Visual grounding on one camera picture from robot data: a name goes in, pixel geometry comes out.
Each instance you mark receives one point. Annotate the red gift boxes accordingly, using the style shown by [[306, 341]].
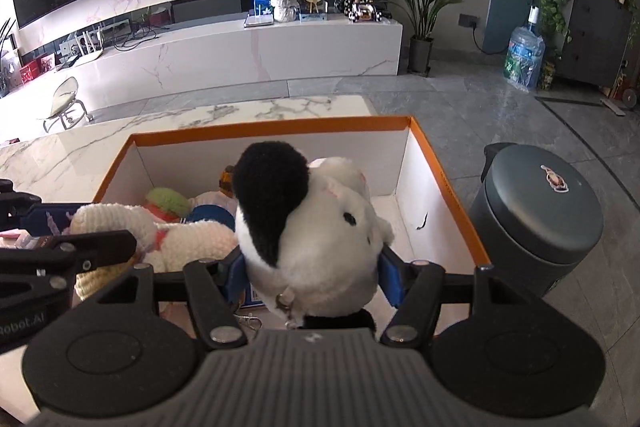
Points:
[[36, 69]]

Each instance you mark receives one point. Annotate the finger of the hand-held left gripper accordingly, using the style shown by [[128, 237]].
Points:
[[55, 219], [75, 252]]

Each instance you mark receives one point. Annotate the white marble television console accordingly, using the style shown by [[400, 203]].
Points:
[[210, 57]]

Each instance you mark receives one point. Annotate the large blue water bottle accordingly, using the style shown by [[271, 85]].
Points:
[[524, 57]]

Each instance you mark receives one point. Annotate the black weight disc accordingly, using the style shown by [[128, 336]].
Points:
[[629, 98]]

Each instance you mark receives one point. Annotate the white wifi router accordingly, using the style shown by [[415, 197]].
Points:
[[90, 44]]

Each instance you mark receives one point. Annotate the brown striped small toy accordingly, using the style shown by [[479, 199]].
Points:
[[227, 181]]

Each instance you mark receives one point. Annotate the black and white plush dog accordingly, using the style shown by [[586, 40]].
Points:
[[310, 227]]

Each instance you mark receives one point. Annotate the grey laptop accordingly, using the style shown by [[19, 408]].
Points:
[[259, 21]]

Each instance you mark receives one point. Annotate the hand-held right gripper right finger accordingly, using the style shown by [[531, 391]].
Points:
[[393, 277]]

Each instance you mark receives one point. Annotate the grey wall socket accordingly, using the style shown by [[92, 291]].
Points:
[[469, 21]]

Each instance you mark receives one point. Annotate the green plush toy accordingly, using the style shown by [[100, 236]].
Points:
[[167, 203]]

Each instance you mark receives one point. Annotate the wooden board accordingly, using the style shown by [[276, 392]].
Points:
[[613, 107]]

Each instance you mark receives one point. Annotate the blue plush toy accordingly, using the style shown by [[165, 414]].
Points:
[[212, 217]]

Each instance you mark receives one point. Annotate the white baby rocker chair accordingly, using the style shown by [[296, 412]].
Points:
[[65, 99]]

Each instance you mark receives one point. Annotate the grey round trash can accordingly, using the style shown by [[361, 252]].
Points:
[[540, 212]]

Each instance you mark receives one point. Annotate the black and white toy cars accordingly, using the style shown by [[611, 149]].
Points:
[[362, 9]]

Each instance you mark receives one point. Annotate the potted long-leaf plant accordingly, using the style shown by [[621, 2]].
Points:
[[422, 7]]

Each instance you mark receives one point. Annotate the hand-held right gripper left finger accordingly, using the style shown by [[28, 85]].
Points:
[[233, 279]]

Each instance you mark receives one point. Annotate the orange cardboard box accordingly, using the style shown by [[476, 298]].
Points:
[[435, 207]]

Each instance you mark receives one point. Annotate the cream fluffy plush toy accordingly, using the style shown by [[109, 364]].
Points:
[[195, 242]]

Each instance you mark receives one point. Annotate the dark grey drawer cabinet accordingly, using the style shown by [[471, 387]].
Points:
[[595, 37]]

